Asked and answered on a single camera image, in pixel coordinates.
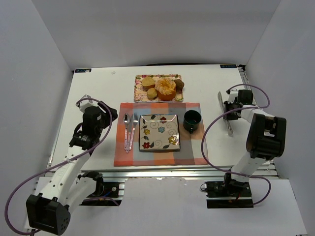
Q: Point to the spoon with floral handle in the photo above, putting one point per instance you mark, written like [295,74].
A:
[126,123]

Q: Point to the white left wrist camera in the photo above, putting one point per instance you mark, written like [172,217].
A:
[84,103]

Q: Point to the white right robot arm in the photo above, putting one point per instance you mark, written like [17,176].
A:
[265,141]

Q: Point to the brown chocolate muffin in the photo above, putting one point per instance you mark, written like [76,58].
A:
[179,84]

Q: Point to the sesame ring bread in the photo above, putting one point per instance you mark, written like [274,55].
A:
[166,89]

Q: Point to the small yellow muffin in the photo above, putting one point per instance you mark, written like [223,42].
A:
[152,93]

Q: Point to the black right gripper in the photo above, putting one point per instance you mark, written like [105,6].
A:
[230,111]

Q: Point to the floral serving tray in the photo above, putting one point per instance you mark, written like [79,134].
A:
[140,94]

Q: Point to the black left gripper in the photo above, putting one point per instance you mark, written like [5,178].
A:
[108,114]

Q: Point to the fork with floral handle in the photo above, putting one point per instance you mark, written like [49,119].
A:
[135,122]

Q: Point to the blue label sticker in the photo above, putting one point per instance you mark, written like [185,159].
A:
[226,66]
[83,70]

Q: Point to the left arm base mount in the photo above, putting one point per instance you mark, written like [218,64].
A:
[107,193]

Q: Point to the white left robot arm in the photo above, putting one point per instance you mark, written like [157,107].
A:
[50,210]

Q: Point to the square floral plate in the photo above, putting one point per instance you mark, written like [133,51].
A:
[159,133]

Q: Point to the aluminium table frame rail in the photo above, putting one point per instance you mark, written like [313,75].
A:
[199,172]

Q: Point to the blue label sticker right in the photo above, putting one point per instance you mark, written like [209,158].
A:
[226,66]

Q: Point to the checkered orange placemat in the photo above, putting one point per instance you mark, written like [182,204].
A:
[192,150]

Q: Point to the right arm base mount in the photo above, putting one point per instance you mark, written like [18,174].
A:
[221,195]

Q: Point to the dark green mug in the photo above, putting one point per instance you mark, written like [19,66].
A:
[191,121]

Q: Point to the blue label sticker left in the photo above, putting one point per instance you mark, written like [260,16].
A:
[83,70]

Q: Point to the large yellow muffin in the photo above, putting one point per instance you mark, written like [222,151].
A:
[148,83]

